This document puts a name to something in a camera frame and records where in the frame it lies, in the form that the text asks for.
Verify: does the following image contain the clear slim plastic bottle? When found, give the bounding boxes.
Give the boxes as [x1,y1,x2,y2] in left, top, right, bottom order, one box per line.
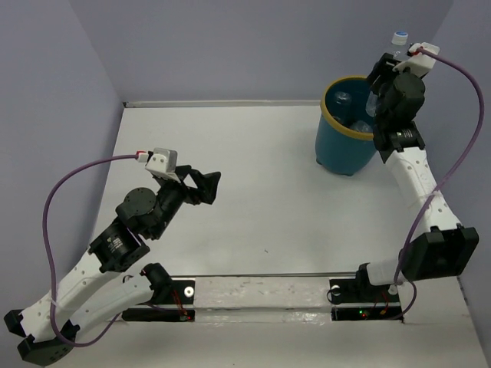
[331,91,352,126]

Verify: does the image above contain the green label plastic bottle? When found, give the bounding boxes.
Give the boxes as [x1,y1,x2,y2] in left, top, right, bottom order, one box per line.
[349,120,373,134]

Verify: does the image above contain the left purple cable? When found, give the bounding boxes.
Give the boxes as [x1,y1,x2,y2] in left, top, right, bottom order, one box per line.
[41,153,141,349]

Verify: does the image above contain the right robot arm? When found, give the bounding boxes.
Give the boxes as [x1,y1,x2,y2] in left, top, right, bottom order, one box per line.
[353,49,479,301]

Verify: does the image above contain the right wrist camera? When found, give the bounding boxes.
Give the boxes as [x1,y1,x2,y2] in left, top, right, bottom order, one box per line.
[393,42,440,78]

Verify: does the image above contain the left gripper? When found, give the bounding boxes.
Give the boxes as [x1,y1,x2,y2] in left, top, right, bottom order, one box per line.
[151,164,222,239]

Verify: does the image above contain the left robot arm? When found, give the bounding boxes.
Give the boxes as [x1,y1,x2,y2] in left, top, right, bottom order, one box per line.
[4,166,221,367]

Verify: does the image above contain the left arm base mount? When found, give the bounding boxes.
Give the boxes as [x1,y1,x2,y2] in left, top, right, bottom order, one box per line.
[120,263,196,323]

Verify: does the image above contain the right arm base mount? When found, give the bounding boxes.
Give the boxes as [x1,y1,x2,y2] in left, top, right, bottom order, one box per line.
[326,264,404,322]

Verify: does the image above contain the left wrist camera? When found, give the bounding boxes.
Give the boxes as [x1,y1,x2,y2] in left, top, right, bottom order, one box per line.
[137,147,179,181]

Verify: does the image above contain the blue bin yellow rim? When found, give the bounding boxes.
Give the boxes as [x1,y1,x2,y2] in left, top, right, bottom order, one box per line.
[315,76,383,176]

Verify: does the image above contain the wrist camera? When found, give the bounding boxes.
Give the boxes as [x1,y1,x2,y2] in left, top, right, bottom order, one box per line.
[393,42,440,78]
[137,147,179,181]

